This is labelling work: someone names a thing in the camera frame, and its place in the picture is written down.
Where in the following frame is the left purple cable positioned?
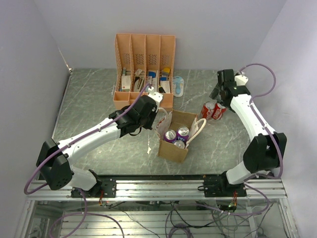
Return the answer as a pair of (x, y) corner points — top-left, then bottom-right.
(23, 83), (152, 194)

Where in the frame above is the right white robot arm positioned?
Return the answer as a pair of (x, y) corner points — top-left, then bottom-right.
(210, 69), (287, 196)

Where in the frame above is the purple fanta can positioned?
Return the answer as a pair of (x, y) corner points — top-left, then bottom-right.
(173, 140), (185, 149)
(163, 129), (177, 143)
(176, 126), (190, 143)

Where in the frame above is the aluminium mounting rail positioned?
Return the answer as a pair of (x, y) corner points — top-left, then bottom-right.
(27, 177), (287, 201)

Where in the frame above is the blue packaged razor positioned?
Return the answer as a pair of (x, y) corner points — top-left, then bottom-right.
(172, 76), (184, 97)

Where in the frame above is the peach plastic file organizer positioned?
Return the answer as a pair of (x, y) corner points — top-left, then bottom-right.
(113, 33), (176, 109)

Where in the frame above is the red cola can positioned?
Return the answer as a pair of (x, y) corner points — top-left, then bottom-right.
(200, 101), (215, 120)
(212, 103), (227, 120)

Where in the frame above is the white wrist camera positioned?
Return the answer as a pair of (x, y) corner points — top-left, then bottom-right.
(234, 74), (249, 86)
(148, 87), (163, 107)

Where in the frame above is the patterned canvas tote bag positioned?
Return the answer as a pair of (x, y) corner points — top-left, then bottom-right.
(155, 108), (207, 163)

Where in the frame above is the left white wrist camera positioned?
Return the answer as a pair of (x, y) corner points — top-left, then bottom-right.
(148, 87), (163, 107)

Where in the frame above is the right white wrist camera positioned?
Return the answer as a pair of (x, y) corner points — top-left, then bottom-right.
(234, 74), (249, 86)

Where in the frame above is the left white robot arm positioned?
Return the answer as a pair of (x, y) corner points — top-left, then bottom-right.
(37, 92), (163, 197)

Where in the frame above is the white stationery box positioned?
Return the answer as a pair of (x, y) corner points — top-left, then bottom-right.
(121, 75), (131, 92)

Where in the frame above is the small white card box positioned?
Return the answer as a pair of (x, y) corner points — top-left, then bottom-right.
(159, 81), (171, 93)

